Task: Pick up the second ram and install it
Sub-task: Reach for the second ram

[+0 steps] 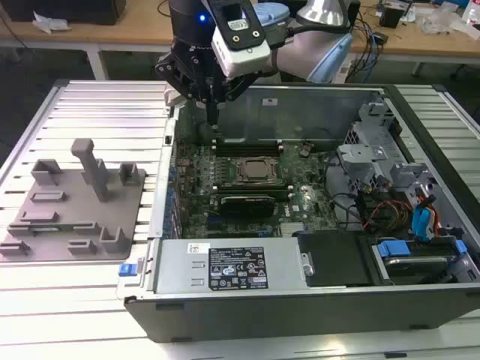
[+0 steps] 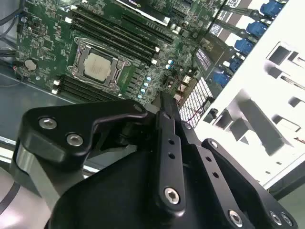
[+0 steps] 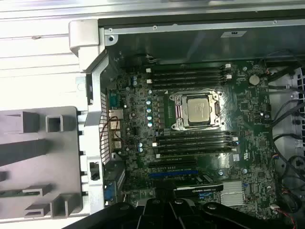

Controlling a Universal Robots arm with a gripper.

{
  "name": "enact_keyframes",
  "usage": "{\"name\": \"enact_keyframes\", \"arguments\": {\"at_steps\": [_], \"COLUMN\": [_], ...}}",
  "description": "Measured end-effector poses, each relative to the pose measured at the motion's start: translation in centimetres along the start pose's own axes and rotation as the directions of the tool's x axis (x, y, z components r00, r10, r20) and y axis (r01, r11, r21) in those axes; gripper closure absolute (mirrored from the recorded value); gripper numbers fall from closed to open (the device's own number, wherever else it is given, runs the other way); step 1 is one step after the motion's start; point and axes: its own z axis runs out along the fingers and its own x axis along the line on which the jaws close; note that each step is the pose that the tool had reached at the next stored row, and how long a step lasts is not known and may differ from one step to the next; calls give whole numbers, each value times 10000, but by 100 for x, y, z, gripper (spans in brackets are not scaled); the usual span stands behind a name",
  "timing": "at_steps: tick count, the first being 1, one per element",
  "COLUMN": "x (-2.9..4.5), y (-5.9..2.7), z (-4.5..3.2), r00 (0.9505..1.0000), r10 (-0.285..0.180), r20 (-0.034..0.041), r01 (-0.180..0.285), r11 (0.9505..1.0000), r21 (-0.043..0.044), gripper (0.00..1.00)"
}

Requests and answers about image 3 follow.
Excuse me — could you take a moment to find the blue expansion slot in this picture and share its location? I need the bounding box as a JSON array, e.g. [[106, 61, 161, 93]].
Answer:
[[148, 169, 199, 177]]

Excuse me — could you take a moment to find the silver finned heatsink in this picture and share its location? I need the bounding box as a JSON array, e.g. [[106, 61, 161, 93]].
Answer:
[[219, 180, 246, 207]]

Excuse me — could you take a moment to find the black RAM slot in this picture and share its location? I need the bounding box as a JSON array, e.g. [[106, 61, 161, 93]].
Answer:
[[152, 140, 235, 147], [145, 68, 227, 75], [152, 63, 232, 70], [152, 74, 233, 81], [156, 152, 235, 159], [156, 133, 238, 142], [146, 79, 227, 87], [157, 146, 236, 153]]

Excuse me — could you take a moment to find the metal drive cage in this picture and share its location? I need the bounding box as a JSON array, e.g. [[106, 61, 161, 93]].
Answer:
[[269, 66, 305, 153]]

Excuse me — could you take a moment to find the black open PC case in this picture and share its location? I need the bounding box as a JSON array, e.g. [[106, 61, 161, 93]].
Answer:
[[69, 18, 305, 229]]

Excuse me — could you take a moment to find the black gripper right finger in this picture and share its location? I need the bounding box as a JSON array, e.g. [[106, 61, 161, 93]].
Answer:
[[168, 183, 297, 229]]

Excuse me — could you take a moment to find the grey parts rack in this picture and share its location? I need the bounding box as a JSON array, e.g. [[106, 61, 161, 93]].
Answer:
[[0, 106, 84, 224]]

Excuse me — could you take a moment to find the metal socket cover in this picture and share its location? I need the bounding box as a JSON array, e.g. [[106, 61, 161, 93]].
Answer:
[[170, 92, 226, 131]]

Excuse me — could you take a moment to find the green RAM stick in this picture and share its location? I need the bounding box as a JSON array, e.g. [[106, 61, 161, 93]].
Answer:
[[0, 189, 45, 198]]

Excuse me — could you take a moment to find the green motherboard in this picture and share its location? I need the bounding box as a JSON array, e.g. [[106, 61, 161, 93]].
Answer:
[[106, 59, 277, 215]]

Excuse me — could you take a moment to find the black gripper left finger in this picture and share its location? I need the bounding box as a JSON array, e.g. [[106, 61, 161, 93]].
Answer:
[[64, 183, 169, 229]]

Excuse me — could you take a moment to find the black graphics card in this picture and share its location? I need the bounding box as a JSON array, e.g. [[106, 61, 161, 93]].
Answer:
[[152, 174, 224, 200]]

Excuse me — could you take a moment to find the silver CPU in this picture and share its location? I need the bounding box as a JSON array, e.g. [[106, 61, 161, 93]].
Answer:
[[187, 98, 214, 126]]

